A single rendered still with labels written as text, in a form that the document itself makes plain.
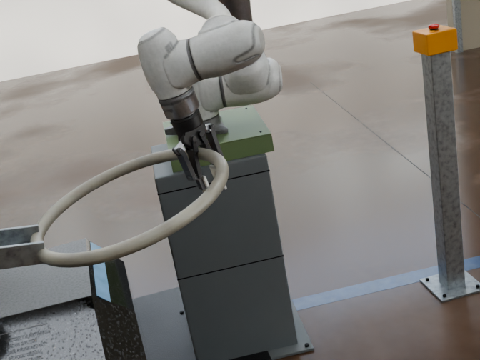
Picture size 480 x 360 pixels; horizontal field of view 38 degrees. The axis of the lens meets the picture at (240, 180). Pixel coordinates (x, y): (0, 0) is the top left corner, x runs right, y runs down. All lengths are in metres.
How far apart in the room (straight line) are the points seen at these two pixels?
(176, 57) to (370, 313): 1.65
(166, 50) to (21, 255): 0.56
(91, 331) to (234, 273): 1.05
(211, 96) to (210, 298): 0.75
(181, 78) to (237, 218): 0.97
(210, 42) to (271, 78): 0.87
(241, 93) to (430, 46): 0.70
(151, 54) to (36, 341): 0.69
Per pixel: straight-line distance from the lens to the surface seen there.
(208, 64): 1.61
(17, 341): 1.67
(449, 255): 2.98
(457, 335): 2.80
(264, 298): 2.67
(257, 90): 2.45
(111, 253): 1.44
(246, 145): 2.44
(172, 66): 1.63
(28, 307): 1.70
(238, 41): 1.60
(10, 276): 1.88
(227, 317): 2.68
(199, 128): 1.74
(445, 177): 2.83
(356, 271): 3.26
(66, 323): 1.66
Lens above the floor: 1.59
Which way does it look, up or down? 21 degrees down
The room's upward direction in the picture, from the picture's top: 10 degrees counter-clockwise
